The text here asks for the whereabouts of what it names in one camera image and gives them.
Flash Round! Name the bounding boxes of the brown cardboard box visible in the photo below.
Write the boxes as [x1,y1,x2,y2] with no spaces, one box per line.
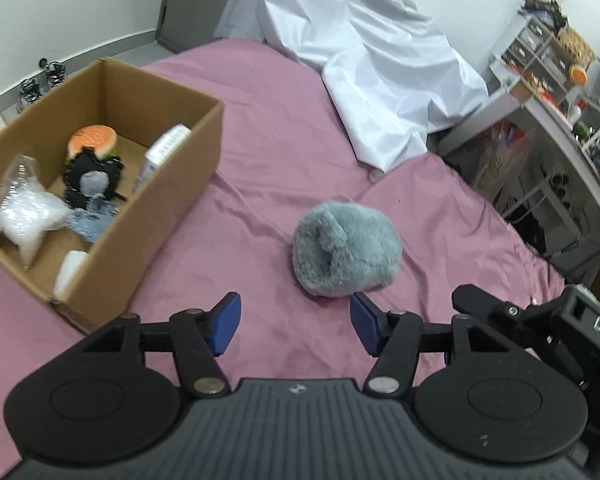
[0,56,225,336]

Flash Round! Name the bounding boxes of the dark grey door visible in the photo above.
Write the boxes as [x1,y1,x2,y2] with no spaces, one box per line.
[155,0,251,54]

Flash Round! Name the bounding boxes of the woven straw basket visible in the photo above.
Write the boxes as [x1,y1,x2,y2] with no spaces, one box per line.
[556,26,597,66]

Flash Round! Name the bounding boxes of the small denim cloth item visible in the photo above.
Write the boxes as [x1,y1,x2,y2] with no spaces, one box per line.
[67,197,121,244]

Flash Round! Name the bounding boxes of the burger plush toy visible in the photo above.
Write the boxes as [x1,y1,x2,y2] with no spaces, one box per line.
[67,125,119,162]

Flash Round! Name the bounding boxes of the black grey plush toy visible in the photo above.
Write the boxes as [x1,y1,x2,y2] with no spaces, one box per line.
[62,147,126,211]

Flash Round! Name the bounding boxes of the grey drawer organizer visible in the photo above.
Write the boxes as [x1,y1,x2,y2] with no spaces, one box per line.
[499,10,572,97]

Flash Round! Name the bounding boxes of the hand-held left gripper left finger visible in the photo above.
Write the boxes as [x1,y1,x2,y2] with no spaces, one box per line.
[76,291,242,400]

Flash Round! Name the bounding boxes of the white soft roll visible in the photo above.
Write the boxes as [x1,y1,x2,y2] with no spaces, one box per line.
[53,250,90,297]

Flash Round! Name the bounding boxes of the purple white tissue pack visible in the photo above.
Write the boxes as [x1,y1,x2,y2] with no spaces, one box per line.
[131,124,193,195]

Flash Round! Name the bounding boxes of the white desk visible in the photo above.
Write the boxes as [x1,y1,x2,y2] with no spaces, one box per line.
[435,92,600,283]

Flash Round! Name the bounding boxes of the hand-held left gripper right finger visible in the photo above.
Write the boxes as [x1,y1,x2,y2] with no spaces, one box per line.
[350,291,539,397]

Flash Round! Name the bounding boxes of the clear bag of white stuffing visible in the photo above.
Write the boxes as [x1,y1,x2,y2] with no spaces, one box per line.
[0,155,74,269]

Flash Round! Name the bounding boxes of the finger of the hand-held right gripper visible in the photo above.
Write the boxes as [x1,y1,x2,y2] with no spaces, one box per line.
[452,284,532,334]

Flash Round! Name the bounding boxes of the grey furry plush toy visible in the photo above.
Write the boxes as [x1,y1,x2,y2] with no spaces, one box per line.
[292,200,404,302]

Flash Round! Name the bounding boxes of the dark model on organizer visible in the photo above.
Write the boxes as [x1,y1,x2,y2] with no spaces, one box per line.
[517,0,569,29]

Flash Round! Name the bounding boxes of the translucent plastic shopping bag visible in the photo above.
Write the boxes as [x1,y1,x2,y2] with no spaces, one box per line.
[472,121,532,202]

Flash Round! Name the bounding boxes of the pink bed sheet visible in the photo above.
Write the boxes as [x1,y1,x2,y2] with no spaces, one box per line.
[0,37,581,393]

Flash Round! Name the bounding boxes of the white crumpled sheet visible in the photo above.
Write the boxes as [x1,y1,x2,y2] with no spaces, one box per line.
[260,0,490,182]

